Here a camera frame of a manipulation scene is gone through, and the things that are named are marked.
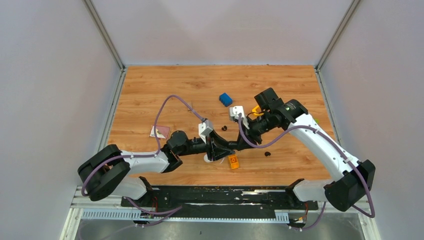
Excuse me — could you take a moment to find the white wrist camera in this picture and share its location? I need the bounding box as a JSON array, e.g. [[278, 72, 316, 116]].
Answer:
[[229, 105, 250, 129], [198, 119, 214, 144]]

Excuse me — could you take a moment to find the white earbud charging case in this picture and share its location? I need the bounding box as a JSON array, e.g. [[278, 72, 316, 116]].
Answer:
[[203, 154, 214, 163]]

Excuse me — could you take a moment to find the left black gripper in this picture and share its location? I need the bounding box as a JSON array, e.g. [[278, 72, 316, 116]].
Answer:
[[177, 128, 236, 162]]

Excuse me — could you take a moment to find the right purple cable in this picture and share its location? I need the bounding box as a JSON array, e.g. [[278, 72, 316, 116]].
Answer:
[[237, 113, 376, 232]]

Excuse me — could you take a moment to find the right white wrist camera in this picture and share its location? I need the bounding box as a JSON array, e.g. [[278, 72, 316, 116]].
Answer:
[[229, 105, 250, 129]]

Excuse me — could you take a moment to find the pink card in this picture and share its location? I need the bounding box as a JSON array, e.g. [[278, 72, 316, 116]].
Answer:
[[149, 125, 171, 139]]

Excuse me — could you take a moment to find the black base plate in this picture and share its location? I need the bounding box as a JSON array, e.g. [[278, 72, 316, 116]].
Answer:
[[134, 185, 319, 219]]

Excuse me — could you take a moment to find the purple cable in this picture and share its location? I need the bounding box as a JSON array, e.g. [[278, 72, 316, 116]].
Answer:
[[81, 95, 208, 198], [237, 113, 376, 232]]

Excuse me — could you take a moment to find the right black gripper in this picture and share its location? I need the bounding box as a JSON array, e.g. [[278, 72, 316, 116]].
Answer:
[[236, 111, 275, 151]]

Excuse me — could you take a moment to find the blue toy block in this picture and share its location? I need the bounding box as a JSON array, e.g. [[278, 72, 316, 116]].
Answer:
[[218, 92, 233, 107]]

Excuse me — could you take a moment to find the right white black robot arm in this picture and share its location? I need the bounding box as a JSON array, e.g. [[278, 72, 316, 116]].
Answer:
[[229, 87, 376, 218]]

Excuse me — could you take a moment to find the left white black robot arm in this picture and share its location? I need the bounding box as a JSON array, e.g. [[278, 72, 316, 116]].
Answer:
[[77, 130, 238, 207]]

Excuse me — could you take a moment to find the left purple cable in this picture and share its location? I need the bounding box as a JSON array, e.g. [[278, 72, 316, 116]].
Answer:
[[81, 95, 208, 198]]

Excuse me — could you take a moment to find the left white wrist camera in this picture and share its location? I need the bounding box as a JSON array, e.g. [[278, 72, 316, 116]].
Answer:
[[198, 119, 214, 144]]

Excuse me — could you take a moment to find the yellow triangular plastic part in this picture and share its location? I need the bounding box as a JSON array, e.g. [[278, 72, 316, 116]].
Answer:
[[251, 105, 264, 117]]

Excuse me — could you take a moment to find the orange toy brick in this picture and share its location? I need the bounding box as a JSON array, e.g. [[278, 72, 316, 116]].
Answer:
[[228, 154, 240, 170]]

